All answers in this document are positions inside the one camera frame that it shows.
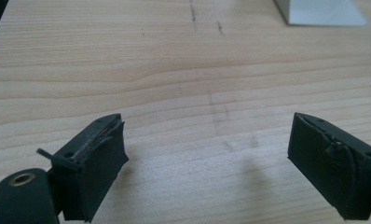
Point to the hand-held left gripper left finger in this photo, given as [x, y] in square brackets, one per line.
[90, 174]

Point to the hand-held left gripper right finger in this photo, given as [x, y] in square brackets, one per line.
[323, 168]

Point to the grey metal expandable book rack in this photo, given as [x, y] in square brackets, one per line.
[323, 12]

